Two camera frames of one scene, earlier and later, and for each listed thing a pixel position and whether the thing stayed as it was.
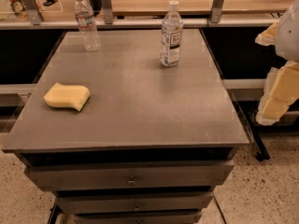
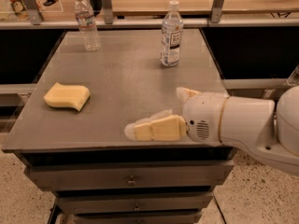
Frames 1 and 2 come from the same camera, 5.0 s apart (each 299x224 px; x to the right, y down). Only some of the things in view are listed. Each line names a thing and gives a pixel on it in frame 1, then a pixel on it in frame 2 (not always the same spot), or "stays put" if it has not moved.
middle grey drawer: x=103 y=203 stays put
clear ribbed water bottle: x=87 y=24 stays put
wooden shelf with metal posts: x=127 y=7 stays put
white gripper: x=289 y=36 to x=203 y=115
